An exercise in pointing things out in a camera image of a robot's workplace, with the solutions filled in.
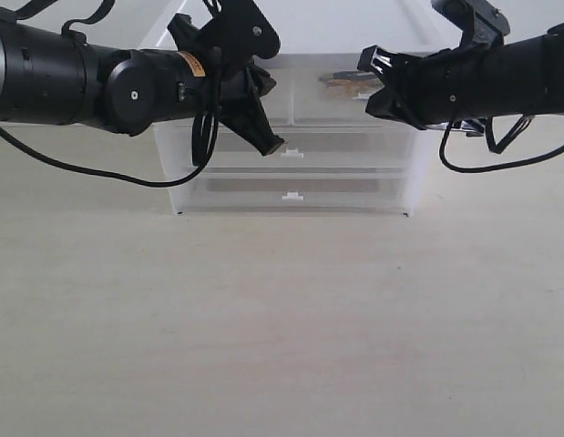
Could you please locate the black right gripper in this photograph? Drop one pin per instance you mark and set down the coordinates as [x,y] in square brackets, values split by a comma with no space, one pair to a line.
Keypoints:
[420,86]

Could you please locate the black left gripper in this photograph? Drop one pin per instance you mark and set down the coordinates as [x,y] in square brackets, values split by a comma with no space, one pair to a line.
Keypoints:
[242,112]

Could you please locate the gold keychain with black strap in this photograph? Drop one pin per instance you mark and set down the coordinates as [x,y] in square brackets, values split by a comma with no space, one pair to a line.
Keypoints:
[350,84]

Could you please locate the small drawer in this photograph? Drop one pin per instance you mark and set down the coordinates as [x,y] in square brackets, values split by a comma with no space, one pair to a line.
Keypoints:
[277,103]
[312,105]

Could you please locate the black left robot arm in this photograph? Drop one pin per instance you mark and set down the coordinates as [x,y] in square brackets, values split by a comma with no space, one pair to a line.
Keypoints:
[54,79]

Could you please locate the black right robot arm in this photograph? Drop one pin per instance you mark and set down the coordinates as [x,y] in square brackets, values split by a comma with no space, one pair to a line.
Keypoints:
[468,83]

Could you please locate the white translucent drawer cabinet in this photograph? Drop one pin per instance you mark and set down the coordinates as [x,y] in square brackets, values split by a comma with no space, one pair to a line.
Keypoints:
[347,27]

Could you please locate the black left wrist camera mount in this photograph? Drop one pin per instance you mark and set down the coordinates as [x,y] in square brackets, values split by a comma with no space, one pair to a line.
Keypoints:
[236,32]

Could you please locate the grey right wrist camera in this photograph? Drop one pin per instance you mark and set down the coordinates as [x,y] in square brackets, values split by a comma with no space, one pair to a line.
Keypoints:
[481,23]

